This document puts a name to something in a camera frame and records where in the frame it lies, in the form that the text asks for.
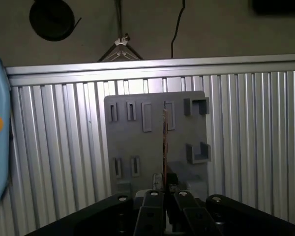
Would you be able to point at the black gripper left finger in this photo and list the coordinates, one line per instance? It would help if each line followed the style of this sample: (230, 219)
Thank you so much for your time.
(150, 216)

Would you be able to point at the RAM stick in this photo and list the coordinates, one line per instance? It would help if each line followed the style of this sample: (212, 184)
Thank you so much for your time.
(165, 147)

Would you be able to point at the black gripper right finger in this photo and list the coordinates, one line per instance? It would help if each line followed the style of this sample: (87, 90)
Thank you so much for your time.
(184, 199)

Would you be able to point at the round black object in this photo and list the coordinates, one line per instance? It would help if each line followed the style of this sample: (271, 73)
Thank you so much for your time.
(51, 19)

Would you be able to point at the grey parts rack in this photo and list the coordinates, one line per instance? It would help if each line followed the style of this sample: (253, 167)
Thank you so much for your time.
(137, 142)

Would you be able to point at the metal slat table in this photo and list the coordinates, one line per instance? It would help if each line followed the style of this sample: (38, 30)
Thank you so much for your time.
(248, 123)

